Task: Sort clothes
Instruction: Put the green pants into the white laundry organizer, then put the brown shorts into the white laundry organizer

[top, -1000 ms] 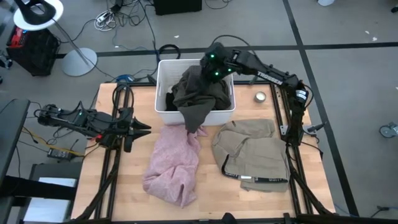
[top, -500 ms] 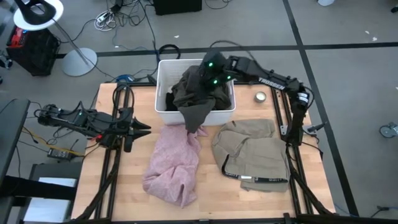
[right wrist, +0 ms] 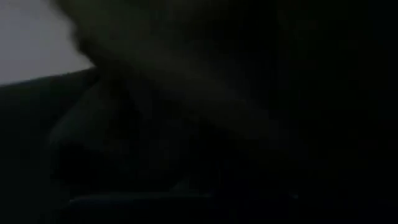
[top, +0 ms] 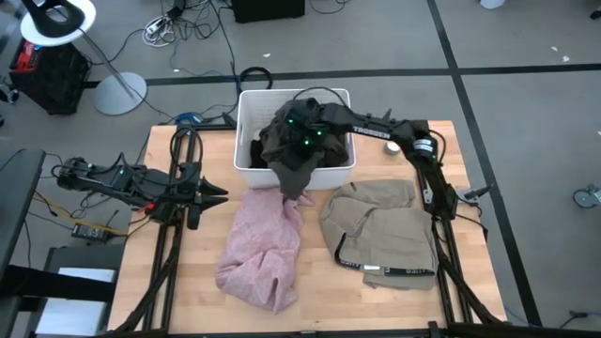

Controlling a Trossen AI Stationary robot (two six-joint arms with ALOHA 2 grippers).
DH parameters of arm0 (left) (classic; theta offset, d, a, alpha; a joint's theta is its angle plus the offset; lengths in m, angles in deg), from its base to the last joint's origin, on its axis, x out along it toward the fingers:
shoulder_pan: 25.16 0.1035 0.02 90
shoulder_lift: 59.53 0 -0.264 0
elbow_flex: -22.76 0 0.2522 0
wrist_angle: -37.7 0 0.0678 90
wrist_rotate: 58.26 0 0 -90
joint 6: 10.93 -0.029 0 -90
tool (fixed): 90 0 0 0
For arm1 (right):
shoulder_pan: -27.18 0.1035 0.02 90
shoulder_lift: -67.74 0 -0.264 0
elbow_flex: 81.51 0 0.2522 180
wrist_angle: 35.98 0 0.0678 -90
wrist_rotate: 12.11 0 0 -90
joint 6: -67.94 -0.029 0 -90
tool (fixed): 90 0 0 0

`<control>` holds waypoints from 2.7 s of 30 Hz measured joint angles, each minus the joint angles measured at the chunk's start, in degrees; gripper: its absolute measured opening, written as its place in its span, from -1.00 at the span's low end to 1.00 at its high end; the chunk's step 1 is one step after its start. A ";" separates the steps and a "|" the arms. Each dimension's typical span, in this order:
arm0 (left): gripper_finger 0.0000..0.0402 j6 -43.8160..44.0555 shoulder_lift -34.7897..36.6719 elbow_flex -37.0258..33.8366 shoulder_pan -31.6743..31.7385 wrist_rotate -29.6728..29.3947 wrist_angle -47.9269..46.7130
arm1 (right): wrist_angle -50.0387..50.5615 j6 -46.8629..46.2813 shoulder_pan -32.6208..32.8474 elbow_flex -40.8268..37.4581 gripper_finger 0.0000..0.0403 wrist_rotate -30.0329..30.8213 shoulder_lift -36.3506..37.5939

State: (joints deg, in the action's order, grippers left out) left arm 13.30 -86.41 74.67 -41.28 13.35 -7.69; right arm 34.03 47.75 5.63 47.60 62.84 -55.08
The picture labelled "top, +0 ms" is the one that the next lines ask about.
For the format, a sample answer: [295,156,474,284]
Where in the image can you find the black crate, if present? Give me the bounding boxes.
[8,39,92,116]

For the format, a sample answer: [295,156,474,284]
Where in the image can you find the black box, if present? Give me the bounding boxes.
[230,0,306,24]

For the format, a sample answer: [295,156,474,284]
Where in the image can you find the yellow cable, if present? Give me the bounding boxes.
[31,191,129,237]

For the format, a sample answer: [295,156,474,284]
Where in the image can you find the blue cable coil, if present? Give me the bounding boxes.
[174,111,204,126]

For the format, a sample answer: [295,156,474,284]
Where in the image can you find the grey chair caster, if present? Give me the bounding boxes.
[571,183,601,209]

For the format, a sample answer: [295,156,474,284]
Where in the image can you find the black metal table frame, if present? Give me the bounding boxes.
[110,119,511,338]

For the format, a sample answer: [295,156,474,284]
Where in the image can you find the pink cloth garment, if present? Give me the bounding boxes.
[214,187,316,315]

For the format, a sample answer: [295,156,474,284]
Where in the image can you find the red device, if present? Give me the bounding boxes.
[12,39,39,72]

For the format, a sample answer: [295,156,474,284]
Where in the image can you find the coiled black cable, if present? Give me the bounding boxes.
[238,66,274,93]

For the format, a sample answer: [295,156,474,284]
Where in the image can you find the white cable bundle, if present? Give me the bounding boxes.
[142,15,178,49]

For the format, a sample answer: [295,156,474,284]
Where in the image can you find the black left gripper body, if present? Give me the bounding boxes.
[184,174,211,232]

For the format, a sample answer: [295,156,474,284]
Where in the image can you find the black desk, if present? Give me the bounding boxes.
[0,148,47,283]

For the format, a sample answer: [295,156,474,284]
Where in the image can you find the thin blue floor cable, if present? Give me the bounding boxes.
[502,305,601,330]

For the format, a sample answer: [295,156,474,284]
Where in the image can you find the dark olive garment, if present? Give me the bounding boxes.
[257,96,352,202]

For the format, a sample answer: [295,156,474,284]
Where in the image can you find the khaki shorts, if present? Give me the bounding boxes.
[318,178,441,292]

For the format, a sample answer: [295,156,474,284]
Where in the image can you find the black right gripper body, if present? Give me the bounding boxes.
[283,99,337,152]

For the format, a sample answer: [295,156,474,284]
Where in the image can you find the white panel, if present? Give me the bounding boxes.
[35,267,116,337]

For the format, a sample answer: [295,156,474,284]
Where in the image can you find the white round pedestal stand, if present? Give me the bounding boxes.
[19,0,148,117]

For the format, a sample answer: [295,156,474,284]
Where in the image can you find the black ring-shaped device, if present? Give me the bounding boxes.
[20,0,86,39]

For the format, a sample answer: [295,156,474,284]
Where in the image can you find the white plastic laundry basket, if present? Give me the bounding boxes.
[233,87,357,191]

